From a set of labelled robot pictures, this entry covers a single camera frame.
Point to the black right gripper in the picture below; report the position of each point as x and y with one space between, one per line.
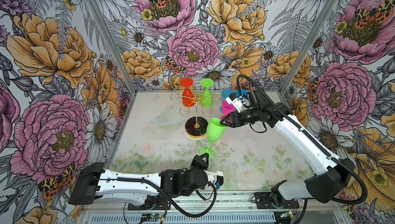
232 124

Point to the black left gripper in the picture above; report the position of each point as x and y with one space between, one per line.
197 160

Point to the pink wine glass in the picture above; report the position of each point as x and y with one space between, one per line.
227 108

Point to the green wine glass front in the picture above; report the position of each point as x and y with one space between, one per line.
215 131

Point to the green wine glass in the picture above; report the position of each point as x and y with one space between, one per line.
215 131
206 94

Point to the green wine glass back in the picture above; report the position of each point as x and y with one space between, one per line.
206 94

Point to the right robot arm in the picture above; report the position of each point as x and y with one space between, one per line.
331 174

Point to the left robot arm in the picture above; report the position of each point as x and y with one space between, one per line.
95 182

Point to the gold wine glass rack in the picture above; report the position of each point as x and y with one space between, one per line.
195 126

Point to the red wine glass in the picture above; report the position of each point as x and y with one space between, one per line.
187 93

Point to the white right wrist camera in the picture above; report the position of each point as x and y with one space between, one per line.
237 102

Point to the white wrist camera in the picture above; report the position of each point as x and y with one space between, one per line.
216 178
237 102

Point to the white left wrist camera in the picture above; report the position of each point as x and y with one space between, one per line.
216 178

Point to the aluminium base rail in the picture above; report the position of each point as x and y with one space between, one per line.
231 207

